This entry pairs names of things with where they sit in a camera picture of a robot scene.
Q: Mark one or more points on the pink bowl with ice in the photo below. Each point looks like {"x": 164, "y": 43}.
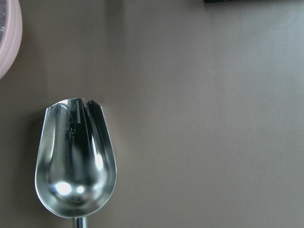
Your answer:
{"x": 10, "y": 33}

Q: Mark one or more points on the metal ice scoop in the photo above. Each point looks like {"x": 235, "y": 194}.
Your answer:
{"x": 76, "y": 170}

